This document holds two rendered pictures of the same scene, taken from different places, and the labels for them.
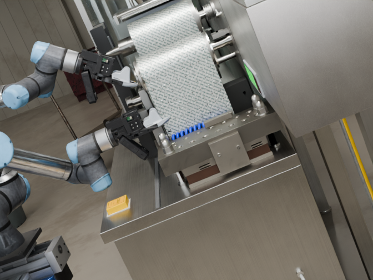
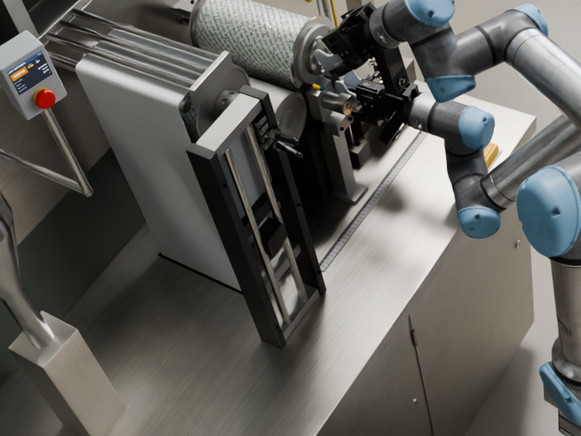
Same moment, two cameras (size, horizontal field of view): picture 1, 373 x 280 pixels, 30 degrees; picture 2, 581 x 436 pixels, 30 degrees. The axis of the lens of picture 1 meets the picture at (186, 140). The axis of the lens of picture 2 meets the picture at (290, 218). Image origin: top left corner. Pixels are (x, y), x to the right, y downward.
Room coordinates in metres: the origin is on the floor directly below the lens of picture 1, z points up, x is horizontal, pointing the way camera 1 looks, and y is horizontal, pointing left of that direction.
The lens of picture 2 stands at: (3.57, 1.06, 2.59)
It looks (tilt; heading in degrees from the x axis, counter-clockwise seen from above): 48 degrees down; 224
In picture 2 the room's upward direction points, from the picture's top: 17 degrees counter-clockwise
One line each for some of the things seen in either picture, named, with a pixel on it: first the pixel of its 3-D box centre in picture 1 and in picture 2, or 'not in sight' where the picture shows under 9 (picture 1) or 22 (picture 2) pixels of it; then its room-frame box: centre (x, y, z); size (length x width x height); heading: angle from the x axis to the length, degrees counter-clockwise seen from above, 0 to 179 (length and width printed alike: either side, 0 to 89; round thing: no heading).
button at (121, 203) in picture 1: (117, 204); (475, 154); (2.20, 0.30, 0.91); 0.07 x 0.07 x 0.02; 86
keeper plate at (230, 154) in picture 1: (229, 153); not in sight; (2.06, -0.11, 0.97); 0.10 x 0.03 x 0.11; 86
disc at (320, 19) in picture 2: (142, 76); (313, 53); (2.35, 0.05, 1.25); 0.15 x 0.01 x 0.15; 177
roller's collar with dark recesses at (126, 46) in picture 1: (127, 46); (237, 111); (2.60, 0.06, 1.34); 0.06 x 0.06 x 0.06; 86
